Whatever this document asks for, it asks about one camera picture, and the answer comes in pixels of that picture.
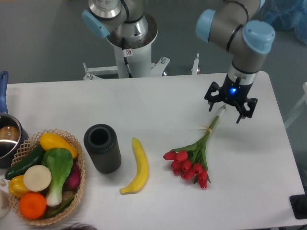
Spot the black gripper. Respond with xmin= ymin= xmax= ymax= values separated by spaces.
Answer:
xmin=204 ymin=74 xmax=258 ymax=124

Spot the red tulip bouquet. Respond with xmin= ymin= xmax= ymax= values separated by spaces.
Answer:
xmin=163 ymin=104 xmax=226 ymax=189

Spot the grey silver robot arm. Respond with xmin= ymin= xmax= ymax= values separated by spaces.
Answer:
xmin=82 ymin=0 xmax=275 ymax=119

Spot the blue plastic bag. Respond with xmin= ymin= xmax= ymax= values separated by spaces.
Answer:
xmin=261 ymin=0 xmax=307 ymax=44

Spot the yellow banana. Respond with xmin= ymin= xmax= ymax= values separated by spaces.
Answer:
xmin=119 ymin=138 xmax=149 ymax=195

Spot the black device at table edge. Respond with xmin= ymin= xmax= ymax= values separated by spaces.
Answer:
xmin=289 ymin=194 xmax=307 ymax=219

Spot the dark grey ribbed vase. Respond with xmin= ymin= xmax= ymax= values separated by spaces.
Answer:
xmin=83 ymin=124 xmax=121 ymax=174

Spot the purple red radish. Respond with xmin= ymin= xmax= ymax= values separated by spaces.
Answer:
xmin=66 ymin=162 xmax=81 ymax=189

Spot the green bok choy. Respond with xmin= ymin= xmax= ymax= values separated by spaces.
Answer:
xmin=42 ymin=148 xmax=73 ymax=207

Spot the yellow squash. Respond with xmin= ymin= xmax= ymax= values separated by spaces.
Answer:
xmin=39 ymin=133 xmax=78 ymax=159

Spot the green bean pod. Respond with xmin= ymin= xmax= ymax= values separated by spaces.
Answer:
xmin=45 ymin=196 xmax=74 ymax=219

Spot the person's dark hair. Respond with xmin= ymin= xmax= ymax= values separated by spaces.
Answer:
xmin=60 ymin=223 xmax=97 ymax=230

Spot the green cucumber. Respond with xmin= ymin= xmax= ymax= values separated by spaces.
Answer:
xmin=4 ymin=144 xmax=46 ymax=180

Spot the white round radish slice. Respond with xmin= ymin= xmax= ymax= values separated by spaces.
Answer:
xmin=24 ymin=165 xmax=52 ymax=192

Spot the orange fruit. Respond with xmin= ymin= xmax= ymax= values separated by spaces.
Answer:
xmin=19 ymin=193 xmax=47 ymax=219

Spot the woven wicker basket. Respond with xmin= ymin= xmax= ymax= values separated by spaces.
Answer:
xmin=9 ymin=129 xmax=85 ymax=226

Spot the yellow bell pepper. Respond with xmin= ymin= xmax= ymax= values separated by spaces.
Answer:
xmin=9 ymin=175 xmax=30 ymax=198

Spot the small white garlic piece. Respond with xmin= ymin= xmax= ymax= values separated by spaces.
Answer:
xmin=0 ymin=179 xmax=6 ymax=187

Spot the white frame at right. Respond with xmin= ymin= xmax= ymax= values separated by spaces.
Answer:
xmin=284 ymin=82 xmax=307 ymax=129

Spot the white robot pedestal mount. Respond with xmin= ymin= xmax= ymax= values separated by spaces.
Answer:
xmin=82 ymin=11 xmax=170 ymax=78

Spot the blue handled saucepan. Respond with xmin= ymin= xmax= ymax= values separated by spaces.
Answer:
xmin=0 ymin=71 xmax=28 ymax=169

